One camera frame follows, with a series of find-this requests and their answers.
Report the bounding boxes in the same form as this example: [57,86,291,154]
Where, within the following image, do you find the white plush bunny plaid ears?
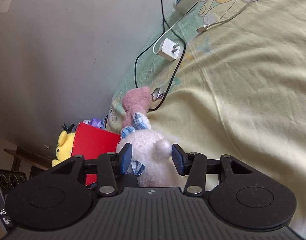
[116,112,185,188]

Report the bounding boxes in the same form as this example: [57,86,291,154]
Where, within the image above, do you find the red cardboard box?
[72,122,122,186]

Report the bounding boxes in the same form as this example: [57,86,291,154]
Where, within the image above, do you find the purple tissue pack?
[83,118,105,129]

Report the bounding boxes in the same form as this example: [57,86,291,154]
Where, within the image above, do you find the yellow tiger plush toy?
[52,124,75,167]

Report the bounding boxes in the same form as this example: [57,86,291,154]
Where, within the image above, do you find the pink plush toy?
[122,87,152,128]

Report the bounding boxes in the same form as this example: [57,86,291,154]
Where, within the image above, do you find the metal keyring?
[151,87,165,102]

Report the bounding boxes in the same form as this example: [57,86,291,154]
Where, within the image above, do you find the yellow green cartoon bedsheet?
[106,0,306,238]

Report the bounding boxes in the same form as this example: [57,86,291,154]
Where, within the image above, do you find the white usb charger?
[157,38,180,61]

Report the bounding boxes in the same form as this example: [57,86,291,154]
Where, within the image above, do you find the white usb cable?
[152,0,266,54]

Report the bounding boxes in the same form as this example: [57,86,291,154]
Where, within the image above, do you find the black power cable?
[134,0,187,112]

